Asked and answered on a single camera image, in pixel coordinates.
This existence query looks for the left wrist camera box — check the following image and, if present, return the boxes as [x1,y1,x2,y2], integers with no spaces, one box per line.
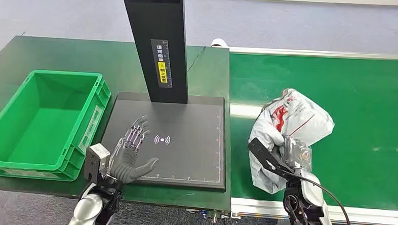
[83,142,111,184]

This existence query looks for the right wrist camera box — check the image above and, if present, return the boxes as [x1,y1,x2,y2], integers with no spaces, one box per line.
[246,137,296,179]

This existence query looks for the clear crate label sleeve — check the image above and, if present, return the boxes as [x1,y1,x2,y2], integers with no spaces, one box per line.
[77,104,104,156]

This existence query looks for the metal connectors under table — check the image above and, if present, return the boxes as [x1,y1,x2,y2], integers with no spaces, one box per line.
[186,208,243,225]

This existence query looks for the white plastic mailer package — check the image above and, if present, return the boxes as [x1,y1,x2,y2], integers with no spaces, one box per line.
[246,86,337,198]

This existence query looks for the white conveyor roller end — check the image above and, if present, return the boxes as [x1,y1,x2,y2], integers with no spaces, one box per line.
[210,37,229,48]

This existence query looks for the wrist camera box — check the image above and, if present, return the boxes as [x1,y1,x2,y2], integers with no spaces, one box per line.
[83,142,111,184]
[246,137,296,179]

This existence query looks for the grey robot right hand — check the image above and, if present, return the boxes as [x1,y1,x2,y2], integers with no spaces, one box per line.
[280,135,315,172]

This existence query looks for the green plastic crate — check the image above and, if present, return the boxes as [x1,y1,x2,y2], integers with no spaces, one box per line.
[0,68,112,183]

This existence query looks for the black scanner column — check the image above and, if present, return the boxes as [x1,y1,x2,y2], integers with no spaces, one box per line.
[115,0,193,104]

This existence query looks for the green conveyor belt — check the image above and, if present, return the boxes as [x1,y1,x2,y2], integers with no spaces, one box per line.
[222,52,398,212]

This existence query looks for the black scanner base plate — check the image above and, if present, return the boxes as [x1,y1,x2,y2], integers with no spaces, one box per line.
[99,91,230,191]

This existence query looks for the black yellow column label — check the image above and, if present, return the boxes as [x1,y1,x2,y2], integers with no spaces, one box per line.
[148,39,175,89]

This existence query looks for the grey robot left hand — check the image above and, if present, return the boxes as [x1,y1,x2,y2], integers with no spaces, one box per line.
[108,114,162,186]

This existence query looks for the silver conveyor side rail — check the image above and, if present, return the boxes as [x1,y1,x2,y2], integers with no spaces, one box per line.
[229,196,398,225]
[228,46,398,61]

